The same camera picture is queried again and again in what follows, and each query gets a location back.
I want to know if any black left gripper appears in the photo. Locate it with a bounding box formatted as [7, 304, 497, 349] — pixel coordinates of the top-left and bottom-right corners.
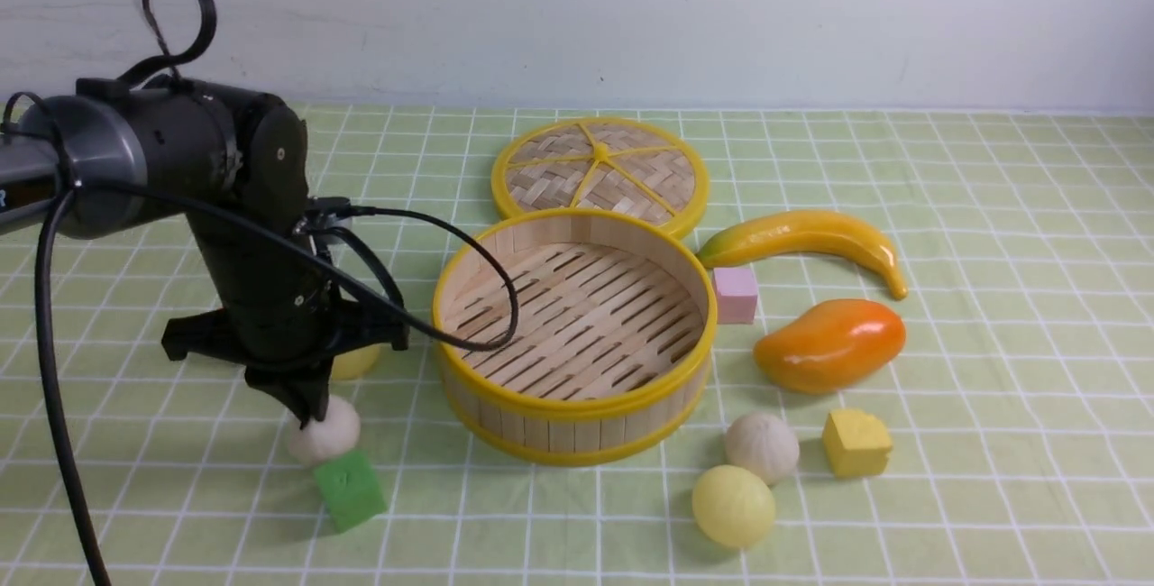
[162, 298, 409, 429]

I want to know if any green checkered tablecloth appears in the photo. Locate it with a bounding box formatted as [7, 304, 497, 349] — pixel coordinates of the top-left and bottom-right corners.
[52, 111, 1153, 585]

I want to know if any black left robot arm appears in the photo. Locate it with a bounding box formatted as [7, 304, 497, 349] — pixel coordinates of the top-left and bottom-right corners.
[1, 74, 409, 425]

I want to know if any bamboo steamer tray yellow rim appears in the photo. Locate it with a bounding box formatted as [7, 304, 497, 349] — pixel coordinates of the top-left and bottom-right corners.
[436, 208, 718, 466]

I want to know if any pink foam cube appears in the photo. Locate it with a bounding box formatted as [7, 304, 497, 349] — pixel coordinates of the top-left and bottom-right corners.
[712, 266, 760, 325]

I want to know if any white bun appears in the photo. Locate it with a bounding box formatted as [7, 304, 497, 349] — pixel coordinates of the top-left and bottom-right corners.
[286, 396, 362, 468]
[724, 412, 801, 486]

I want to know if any green foam cube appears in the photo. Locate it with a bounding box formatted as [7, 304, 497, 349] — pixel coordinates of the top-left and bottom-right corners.
[312, 449, 388, 534]

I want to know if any yellow foam cube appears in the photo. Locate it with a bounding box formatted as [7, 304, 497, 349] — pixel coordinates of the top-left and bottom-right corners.
[820, 408, 893, 479]

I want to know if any yellow bun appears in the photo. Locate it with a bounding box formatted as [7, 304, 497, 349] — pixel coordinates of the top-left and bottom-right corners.
[690, 464, 775, 550]
[331, 344, 382, 381]

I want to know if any yellow plastic banana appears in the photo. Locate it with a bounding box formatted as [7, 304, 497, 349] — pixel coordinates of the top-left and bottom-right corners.
[696, 209, 911, 301]

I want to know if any woven bamboo steamer lid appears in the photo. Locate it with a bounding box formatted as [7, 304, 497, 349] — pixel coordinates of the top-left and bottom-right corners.
[490, 117, 710, 238]

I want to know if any orange plastic mango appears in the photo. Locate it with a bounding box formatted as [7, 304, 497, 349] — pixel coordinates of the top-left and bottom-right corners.
[754, 298, 907, 396]

